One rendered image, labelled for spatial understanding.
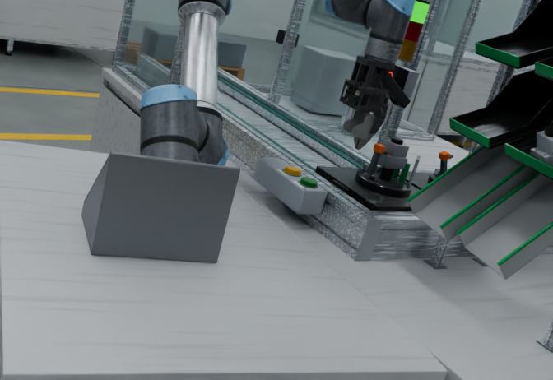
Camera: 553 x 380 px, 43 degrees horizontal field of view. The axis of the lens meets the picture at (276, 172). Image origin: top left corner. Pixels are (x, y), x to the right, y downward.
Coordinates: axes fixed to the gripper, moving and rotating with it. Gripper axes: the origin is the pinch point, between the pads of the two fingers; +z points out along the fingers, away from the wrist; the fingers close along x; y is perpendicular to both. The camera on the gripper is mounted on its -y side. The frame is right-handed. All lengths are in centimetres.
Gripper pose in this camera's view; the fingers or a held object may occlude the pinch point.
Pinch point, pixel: (361, 144)
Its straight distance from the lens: 162.5
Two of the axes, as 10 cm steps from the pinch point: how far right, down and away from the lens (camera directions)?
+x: 5.1, 3.8, -7.7
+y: -8.2, -0.5, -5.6
